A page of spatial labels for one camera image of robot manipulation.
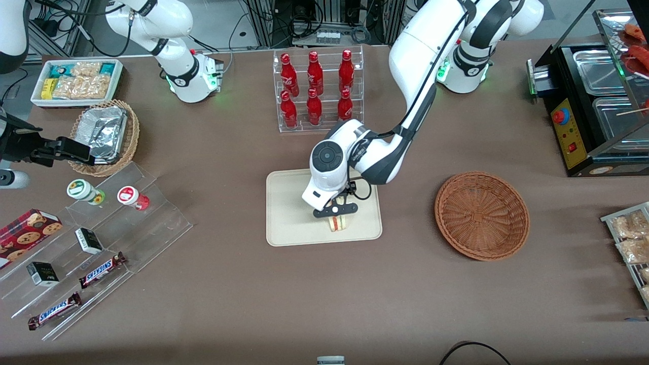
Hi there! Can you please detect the clear acrylic stepped shelf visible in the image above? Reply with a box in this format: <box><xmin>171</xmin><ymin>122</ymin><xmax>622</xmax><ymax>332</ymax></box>
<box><xmin>0</xmin><ymin>162</ymin><xmax>194</xmax><ymax>342</ymax></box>

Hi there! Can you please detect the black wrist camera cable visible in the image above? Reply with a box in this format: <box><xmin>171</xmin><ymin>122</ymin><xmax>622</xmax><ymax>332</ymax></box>
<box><xmin>347</xmin><ymin>177</ymin><xmax>374</xmax><ymax>202</ymax></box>

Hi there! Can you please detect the red cookie box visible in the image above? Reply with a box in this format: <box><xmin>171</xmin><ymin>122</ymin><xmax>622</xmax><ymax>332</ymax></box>
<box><xmin>0</xmin><ymin>209</ymin><xmax>63</xmax><ymax>270</ymax></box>

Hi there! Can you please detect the beige plastic tray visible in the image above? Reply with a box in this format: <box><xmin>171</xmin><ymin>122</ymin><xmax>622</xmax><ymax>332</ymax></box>
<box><xmin>266</xmin><ymin>165</ymin><xmax>382</xmax><ymax>247</ymax></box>

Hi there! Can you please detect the red lid yogurt cup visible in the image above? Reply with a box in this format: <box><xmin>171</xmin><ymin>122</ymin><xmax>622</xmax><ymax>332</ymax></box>
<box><xmin>117</xmin><ymin>186</ymin><xmax>151</xmax><ymax>211</ymax></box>

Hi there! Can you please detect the clear bag of pastry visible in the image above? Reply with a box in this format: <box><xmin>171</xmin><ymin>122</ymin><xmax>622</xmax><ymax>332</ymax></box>
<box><xmin>610</xmin><ymin>210</ymin><xmax>649</xmax><ymax>239</ymax></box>
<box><xmin>616</xmin><ymin>238</ymin><xmax>649</xmax><ymax>265</ymax></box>

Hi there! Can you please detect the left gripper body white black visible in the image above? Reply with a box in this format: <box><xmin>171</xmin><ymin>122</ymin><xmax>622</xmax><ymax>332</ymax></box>
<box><xmin>302</xmin><ymin>175</ymin><xmax>359</xmax><ymax>219</ymax></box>

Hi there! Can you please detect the Snickers chocolate bar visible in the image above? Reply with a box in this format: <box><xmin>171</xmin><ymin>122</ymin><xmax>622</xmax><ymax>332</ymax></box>
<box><xmin>28</xmin><ymin>292</ymin><xmax>83</xmax><ymax>331</ymax></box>
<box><xmin>79</xmin><ymin>252</ymin><xmax>127</xmax><ymax>289</ymax></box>

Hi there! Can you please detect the white rectangular snack bin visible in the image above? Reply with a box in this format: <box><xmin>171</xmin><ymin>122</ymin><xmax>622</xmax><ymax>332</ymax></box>
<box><xmin>30</xmin><ymin>58</ymin><xmax>125</xmax><ymax>110</ymax></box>

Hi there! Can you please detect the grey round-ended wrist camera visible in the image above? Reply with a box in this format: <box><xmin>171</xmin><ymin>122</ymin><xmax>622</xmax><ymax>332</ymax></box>
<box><xmin>0</xmin><ymin>170</ymin><xmax>29</xmax><ymax>190</ymax></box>

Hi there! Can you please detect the green lid yogurt cup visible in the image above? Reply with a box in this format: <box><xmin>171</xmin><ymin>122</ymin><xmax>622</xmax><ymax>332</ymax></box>
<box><xmin>66</xmin><ymin>179</ymin><xmax>106</xmax><ymax>205</ymax></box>

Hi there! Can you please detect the aluminium foil container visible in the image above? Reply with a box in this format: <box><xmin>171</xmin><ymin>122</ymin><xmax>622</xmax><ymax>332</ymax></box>
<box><xmin>75</xmin><ymin>105</ymin><xmax>128</xmax><ymax>164</ymax></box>

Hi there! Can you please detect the clear acrylic bottle rack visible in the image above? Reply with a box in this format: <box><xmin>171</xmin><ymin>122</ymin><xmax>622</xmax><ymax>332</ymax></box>
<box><xmin>273</xmin><ymin>45</ymin><xmax>365</xmax><ymax>133</ymax></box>

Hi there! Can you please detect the round brown wicker basket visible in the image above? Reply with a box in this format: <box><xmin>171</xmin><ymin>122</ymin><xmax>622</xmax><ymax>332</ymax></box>
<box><xmin>435</xmin><ymin>171</ymin><xmax>530</xmax><ymax>262</ymax></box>

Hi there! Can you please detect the oval light wicker basket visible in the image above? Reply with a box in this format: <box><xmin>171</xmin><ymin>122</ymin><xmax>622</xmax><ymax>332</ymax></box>
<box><xmin>67</xmin><ymin>99</ymin><xmax>140</xmax><ymax>177</ymax></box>

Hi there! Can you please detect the red cola bottle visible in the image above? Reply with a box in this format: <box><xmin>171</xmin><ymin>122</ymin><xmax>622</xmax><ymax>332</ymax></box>
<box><xmin>280</xmin><ymin>53</ymin><xmax>300</xmax><ymax>97</ymax></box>
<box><xmin>306</xmin><ymin>88</ymin><xmax>323</xmax><ymax>126</ymax></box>
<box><xmin>280</xmin><ymin>90</ymin><xmax>298</xmax><ymax>129</ymax></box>
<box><xmin>338</xmin><ymin>49</ymin><xmax>355</xmax><ymax>94</ymax></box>
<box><xmin>307</xmin><ymin>51</ymin><xmax>324</xmax><ymax>96</ymax></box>
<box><xmin>337</xmin><ymin>89</ymin><xmax>354</xmax><ymax>122</ymax></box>

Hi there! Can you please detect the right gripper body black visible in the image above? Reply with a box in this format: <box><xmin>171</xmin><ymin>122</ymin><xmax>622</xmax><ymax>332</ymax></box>
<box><xmin>0</xmin><ymin>114</ymin><xmax>62</xmax><ymax>168</ymax></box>

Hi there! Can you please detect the tray of packaged snacks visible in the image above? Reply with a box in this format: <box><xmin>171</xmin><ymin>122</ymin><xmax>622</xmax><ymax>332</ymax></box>
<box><xmin>600</xmin><ymin>202</ymin><xmax>649</xmax><ymax>311</ymax></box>

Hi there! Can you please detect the clear bag of crackers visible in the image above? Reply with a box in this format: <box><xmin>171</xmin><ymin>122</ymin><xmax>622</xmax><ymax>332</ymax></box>
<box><xmin>53</xmin><ymin>75</ymin><xmax>111</xmax><ymax>100</ymax></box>

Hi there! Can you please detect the black food warmer appliance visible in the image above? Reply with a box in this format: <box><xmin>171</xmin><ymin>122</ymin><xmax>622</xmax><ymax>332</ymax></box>
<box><xmin>526</xmin><ymin>8</ymin><xmax>649</xmax><ymax>178</ymax></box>

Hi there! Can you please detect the small black carton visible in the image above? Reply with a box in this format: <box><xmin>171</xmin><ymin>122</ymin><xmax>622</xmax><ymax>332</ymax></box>
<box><xmin>26</xmin><ymin>262</ymin><xmax>60</xmax><ymax>287</ymax></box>
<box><xmin>75</xmin><ymin>228</ymin><xmax>104</xmax><ymax>255</ymax></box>

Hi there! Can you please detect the aluminium frame with cables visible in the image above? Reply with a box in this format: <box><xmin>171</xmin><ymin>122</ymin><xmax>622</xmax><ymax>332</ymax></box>
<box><xmin>246</xmin><ymin>0</ymin><xmax>406</xmax><ymax>49</ymax></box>

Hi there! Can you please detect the black cable loop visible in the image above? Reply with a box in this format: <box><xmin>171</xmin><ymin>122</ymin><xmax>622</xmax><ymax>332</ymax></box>
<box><xmin>439</xmin><ymin>341</ymin><xmax>513</xmax><ymax>365</ymax></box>

